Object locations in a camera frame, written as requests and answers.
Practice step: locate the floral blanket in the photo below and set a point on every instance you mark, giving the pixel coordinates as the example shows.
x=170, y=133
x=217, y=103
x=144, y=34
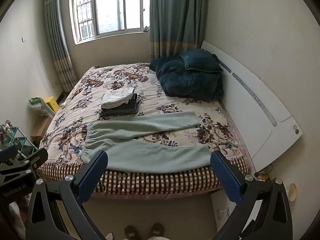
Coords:
x=155, y=85

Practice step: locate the dark teal duvet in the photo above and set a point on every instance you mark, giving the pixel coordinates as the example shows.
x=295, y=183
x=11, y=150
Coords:
x=185, y=82

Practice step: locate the dark teal pillow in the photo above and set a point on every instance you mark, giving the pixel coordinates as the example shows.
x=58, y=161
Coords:
x=200, y=60

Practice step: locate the folded dark grey garment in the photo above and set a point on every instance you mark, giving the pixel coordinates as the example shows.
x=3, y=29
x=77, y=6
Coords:
x=127, y=108

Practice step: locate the white headboard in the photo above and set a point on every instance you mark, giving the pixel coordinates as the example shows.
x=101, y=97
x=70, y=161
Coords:
x=260, y=110

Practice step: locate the teal rack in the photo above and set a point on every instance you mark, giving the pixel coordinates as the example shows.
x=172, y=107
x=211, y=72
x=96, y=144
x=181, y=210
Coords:
x=23, y=145

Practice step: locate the grey-green curtain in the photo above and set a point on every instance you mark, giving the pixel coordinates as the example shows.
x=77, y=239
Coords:
x=175, y=17
x=58, y=42

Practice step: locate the window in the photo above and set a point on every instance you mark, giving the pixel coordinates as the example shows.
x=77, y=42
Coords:
x=110, y=7

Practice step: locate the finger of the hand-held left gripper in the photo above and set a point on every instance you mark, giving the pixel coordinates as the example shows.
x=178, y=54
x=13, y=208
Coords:
x=35, y=158
x=7, y=153

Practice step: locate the clear plastic bag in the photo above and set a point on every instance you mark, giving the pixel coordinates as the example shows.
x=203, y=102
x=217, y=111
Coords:
x=37, y=107

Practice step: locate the plaid bed sheet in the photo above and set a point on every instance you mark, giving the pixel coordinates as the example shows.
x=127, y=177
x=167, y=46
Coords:
x=160, y=182

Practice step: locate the yellow box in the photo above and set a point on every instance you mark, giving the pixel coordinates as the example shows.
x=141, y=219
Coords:
x=53, y=103

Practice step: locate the light green pants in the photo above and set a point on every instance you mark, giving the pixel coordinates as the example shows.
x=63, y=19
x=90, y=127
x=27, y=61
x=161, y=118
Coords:
x=150, y=152

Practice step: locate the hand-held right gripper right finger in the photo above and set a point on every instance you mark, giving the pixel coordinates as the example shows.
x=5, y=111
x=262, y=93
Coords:
x=226, y=180

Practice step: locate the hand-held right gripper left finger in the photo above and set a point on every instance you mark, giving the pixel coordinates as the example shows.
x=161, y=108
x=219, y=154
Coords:
x=93, y=175

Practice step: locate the white round lid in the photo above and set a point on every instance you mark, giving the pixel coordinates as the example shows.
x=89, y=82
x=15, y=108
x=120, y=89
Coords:
x=292, y=192

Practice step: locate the wooden nightstand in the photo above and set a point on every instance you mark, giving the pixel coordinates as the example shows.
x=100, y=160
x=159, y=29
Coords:
x=41, y=130

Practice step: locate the brown slipper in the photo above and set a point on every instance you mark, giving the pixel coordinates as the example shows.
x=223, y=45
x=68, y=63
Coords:
x=157, y=230
x=131, y=232

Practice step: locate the folded white garment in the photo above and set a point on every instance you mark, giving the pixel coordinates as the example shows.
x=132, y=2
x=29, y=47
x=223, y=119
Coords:
x=115, y=97

